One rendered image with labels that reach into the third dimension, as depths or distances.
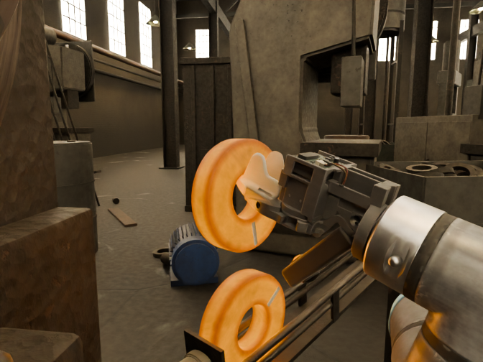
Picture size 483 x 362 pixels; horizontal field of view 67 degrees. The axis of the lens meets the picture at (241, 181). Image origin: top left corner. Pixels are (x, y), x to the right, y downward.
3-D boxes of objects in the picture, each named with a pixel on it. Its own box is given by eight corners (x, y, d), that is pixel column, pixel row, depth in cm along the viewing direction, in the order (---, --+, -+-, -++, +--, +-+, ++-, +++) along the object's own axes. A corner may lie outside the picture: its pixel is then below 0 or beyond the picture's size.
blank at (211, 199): (181, 151, 45) (199, 151, 43) (261, 130, 56) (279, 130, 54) (200, 265, 49) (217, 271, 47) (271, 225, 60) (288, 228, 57)
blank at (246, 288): (228, 391, 55) (245, 402, 53) (179, 338, 47) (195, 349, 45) (280, 305, 63) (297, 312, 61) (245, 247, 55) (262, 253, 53)
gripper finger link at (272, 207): (263, 182, 49) (317, 208, 43) (260, 194, 49) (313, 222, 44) (238, 187, 45) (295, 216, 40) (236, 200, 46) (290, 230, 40)
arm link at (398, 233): (424, 278, 40) (389, 312, 33) (382, 256, 43) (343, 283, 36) (456, 205, 37) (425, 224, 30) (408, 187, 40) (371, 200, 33)
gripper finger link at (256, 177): (242, 141, 50) (296, 164, 44) (234, 181, 52) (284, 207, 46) (226, 142, 48) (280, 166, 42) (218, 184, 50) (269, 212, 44)
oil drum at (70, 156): (-6, 266, 262) (-19, 141, 249) (48, 241, 320) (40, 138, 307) (71, 271, 254) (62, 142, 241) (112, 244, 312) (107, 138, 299)
